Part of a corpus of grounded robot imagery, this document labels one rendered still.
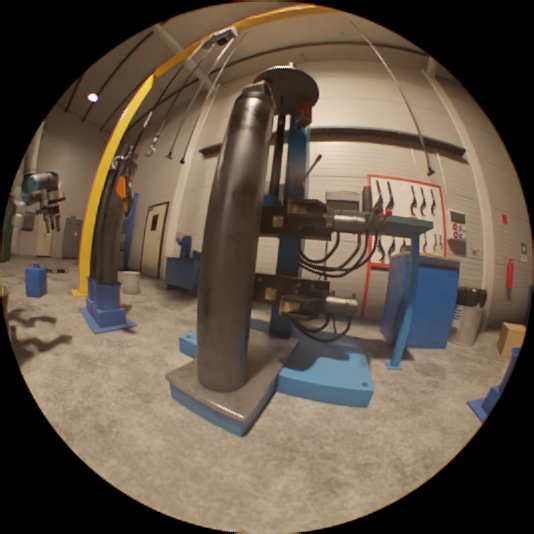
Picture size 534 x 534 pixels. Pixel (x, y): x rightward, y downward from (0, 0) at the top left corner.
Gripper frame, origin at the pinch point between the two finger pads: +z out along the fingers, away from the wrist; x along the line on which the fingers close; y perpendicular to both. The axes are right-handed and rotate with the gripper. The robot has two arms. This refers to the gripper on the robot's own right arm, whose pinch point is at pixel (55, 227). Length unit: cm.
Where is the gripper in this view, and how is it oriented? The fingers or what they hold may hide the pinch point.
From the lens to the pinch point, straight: 137.8
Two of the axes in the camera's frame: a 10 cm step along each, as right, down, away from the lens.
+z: -1.8, 8.9, 4.2
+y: -1.4, 4.0, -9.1
